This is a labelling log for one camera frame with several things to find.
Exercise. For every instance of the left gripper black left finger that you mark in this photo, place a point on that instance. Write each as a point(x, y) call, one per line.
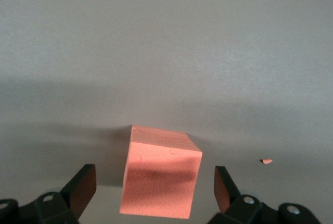
point(52, 208)

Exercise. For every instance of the orange foam block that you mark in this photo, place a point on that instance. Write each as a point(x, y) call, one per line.
point(158, 177)

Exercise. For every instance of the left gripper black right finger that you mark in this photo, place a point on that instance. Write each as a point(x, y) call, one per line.
point(247, 211)

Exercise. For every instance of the tiny orange foam crumb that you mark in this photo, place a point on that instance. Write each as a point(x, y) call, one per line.
point(266, 161)

